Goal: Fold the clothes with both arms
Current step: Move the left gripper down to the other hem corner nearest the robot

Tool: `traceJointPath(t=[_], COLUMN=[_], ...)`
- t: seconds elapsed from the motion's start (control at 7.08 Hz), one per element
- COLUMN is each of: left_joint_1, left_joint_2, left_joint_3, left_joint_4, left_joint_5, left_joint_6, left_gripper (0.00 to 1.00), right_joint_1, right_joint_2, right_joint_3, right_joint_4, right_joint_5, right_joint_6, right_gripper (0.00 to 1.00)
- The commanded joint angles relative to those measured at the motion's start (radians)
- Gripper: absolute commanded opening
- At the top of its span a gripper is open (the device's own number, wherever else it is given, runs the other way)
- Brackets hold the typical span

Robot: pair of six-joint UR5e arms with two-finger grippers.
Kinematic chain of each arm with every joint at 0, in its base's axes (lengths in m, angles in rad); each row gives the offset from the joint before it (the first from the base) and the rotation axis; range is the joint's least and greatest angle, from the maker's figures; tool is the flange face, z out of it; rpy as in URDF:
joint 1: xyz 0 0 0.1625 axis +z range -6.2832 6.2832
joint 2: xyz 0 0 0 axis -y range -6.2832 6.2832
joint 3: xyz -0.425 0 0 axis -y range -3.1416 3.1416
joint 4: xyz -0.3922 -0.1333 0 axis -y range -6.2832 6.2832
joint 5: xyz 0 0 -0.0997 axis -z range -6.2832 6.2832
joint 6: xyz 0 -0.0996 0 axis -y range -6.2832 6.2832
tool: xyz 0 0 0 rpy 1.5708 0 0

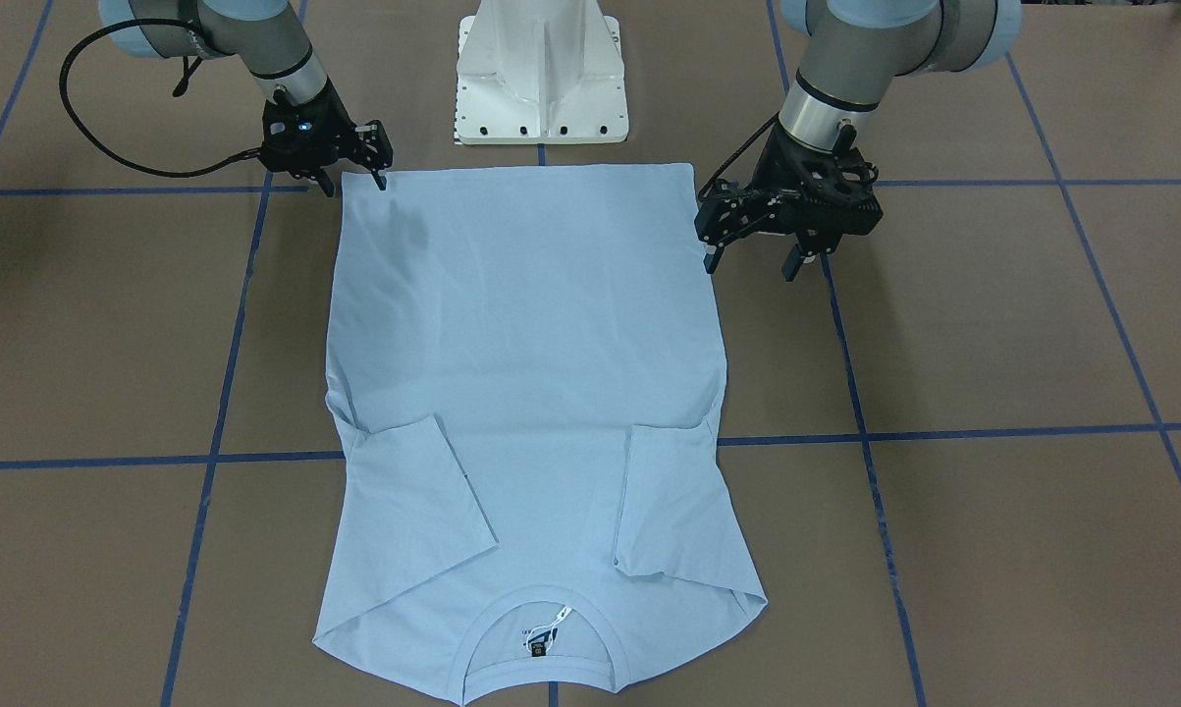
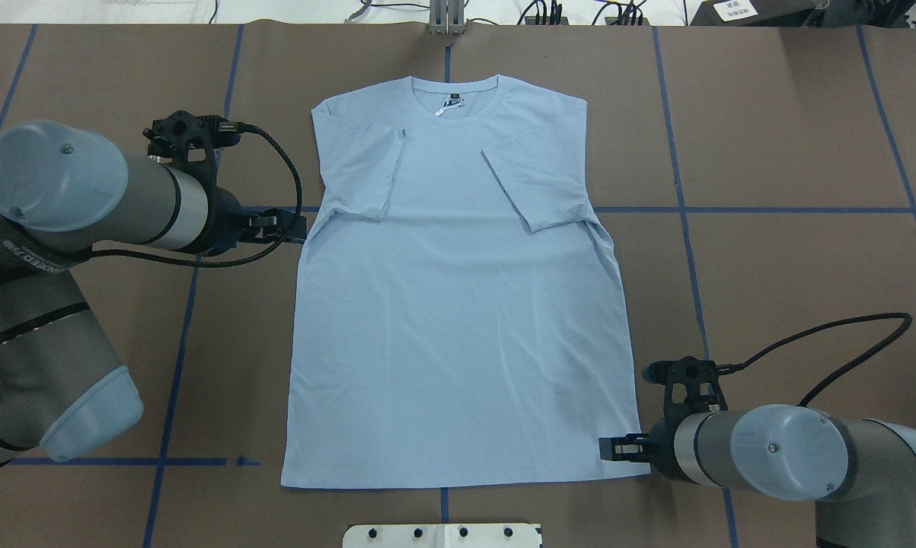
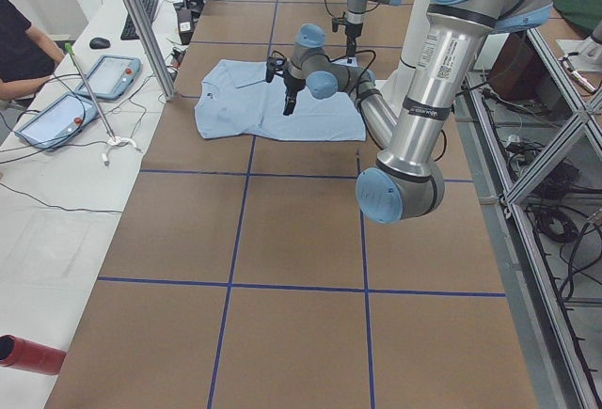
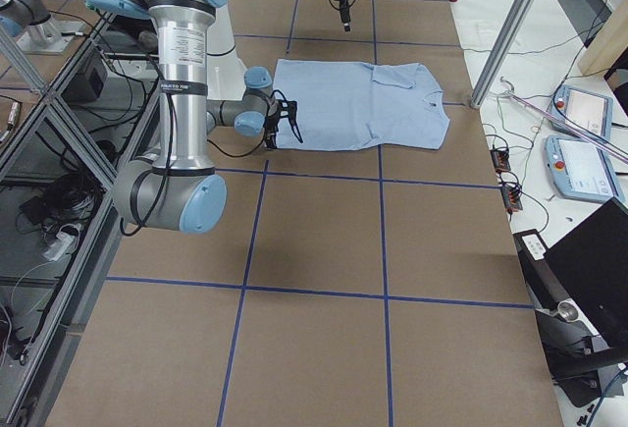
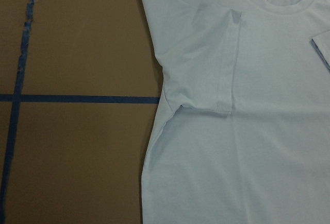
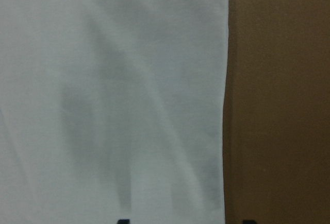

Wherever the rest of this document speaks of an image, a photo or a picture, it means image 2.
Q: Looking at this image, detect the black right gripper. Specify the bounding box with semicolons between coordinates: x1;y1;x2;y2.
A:
599;419;679;481

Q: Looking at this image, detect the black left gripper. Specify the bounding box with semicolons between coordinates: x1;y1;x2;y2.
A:
206;187;308;256

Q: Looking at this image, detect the light blue t-shirt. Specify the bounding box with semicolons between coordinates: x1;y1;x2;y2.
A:
279;74;649;490

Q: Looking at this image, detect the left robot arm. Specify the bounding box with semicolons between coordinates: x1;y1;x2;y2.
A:
0;110;308;469

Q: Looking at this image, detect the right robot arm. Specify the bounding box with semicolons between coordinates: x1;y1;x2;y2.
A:
599;403;916;547

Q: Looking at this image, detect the black device with label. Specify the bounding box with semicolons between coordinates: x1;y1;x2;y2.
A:
688;1;830;27

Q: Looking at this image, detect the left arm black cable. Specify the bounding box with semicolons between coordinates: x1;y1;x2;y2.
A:
69;124;305;269

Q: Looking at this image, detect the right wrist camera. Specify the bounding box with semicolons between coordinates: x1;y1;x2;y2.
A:
641;356;728;424

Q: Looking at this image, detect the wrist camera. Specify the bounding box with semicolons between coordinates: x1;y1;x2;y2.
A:
641;356;728;424
143;110;241;164

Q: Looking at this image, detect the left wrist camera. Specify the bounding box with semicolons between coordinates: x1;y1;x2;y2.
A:
143;110;241;164

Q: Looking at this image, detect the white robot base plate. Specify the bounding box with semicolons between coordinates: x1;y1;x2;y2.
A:
342;523;544;547

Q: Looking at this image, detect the grey aluminium frame post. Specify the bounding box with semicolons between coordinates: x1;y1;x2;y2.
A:
427;0;467;35

